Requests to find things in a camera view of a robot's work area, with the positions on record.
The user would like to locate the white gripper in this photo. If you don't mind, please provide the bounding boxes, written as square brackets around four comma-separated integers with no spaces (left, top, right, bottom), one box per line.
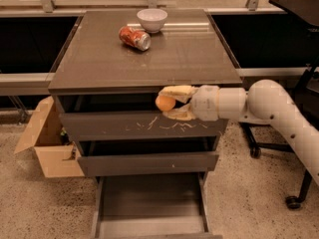
[159,85,219,121]

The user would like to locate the orange fruit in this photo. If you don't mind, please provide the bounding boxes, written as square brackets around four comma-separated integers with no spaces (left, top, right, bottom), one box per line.
[156,96,175,112]

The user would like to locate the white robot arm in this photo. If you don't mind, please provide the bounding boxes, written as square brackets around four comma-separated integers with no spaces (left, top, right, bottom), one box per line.
[156,80,319,184]

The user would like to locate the grey drawer cabinet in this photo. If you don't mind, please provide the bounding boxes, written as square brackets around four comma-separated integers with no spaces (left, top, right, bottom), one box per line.
[48,8,243,239]

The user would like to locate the grey middle drawer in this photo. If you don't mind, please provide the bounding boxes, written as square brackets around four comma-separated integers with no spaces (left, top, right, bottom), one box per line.
[78,137,218,177]

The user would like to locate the grey drawer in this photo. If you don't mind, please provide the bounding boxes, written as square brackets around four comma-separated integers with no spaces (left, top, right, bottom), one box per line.
[78,137,218,177]
[56,94,227,141]
[90,173,223,239]

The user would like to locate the grey top drawer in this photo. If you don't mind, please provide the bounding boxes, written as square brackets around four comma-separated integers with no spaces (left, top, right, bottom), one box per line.
[56,94,227,141]

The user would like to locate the grey bottom drawer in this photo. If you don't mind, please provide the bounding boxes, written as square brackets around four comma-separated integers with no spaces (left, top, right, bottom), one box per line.
[90,173,223,239]

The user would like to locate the crushed orange soda can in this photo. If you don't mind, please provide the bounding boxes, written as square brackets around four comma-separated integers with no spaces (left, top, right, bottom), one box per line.
[119,26,151,51]

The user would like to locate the white bowl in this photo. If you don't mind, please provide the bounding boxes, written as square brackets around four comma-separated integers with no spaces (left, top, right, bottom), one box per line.
[137,8,167,33]

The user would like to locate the black office chair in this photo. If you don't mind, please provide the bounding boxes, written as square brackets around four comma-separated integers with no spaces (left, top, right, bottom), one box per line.
[240,66,319,210]

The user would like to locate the brown cardboard box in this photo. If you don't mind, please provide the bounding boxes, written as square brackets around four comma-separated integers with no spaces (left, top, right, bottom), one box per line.
[15,97,84,178]

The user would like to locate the black side table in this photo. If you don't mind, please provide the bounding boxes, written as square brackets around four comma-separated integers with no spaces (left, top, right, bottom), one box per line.
[269,0,319,27]

